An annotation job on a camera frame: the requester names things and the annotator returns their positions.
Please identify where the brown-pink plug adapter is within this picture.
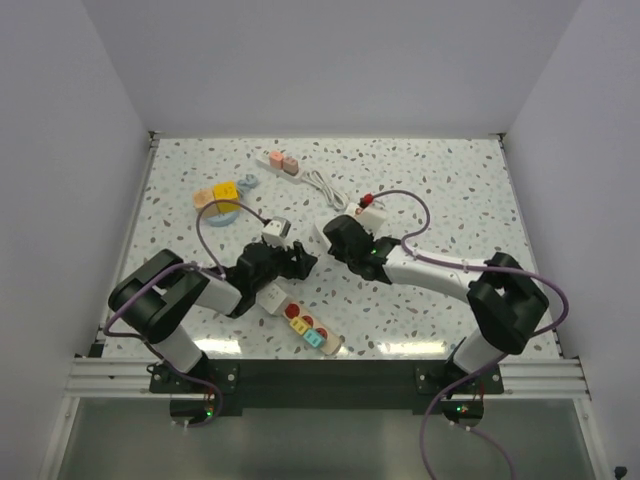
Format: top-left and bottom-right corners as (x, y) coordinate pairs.
(282, 156), (299, 176)

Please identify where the white triangular power strip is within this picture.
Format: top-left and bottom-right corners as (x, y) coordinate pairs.
(313, 220), (331, 252)

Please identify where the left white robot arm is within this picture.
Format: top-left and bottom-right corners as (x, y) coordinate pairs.
(103, 241), (318, 392)

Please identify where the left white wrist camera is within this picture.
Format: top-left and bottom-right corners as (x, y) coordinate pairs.
(261, 217), (292, 250)

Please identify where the beige cube socket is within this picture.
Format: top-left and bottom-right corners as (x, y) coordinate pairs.
(192, 188), (215, 212)

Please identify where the yellow plug adapter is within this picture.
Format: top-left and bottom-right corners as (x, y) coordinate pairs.
(289, 317), (310, 336)

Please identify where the purple cable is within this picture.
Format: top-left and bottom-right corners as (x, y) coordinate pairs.
(369, 189), (571, 401)
(102, 200), (271, 346)

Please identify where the teal plug adapter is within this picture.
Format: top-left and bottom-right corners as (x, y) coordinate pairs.
(303, 329), (326, 348)

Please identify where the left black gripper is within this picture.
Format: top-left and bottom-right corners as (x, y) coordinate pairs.
(252, 239), (317, 293)

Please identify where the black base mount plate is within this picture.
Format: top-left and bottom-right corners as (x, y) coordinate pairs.
(149, 339), (506, 417)

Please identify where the light blue round base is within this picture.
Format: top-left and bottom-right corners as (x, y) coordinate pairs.
(206, 211), (240, 228)

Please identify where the wooden power strip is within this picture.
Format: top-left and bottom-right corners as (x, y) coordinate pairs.
(282, 301), (342, 355)

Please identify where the white coiled cord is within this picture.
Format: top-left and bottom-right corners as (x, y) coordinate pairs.
(299, 169), (351, 211)

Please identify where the yellow cube socket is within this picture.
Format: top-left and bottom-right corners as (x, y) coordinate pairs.
(212, 181), (239, 214)

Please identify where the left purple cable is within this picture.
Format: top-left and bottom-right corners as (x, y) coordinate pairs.
(102, 200), (271, 346)

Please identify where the pink plug adapter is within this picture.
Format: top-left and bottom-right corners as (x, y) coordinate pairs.
(268, 150), (284, 170)

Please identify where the right wrist camera red plug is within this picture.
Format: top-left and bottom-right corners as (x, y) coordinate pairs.
(344, 194), (387, 234)

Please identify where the white cube socket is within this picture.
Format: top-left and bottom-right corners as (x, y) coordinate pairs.
(256, 283), (291, 316)

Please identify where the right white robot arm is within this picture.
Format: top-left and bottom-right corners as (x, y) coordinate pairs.
(323, 215), (549, 393)

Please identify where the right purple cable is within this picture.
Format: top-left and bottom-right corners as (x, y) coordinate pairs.
(369, 189), (571, 401)

